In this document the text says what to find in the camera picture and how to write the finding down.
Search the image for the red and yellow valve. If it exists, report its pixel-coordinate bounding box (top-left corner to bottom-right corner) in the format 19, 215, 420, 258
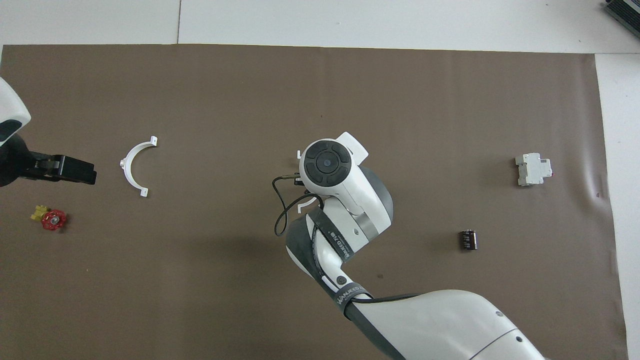
31, 204, 68, 231

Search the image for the white half ring pipe clamp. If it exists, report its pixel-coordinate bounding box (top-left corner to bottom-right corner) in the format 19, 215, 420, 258
119, 135, 158, 198
297, 150, 325, 215

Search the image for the dark ribbed device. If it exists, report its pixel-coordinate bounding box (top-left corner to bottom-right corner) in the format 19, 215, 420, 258
602, 0, 640, 32

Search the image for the brown paper mat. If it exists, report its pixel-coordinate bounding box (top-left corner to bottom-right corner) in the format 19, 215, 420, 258
0, 44, 629, 360

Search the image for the white circuit breaker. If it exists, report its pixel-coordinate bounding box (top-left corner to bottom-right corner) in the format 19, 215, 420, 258
515, 152, 553, 187

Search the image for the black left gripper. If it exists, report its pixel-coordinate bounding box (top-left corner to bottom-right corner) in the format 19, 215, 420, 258
0, 134, 97, 188

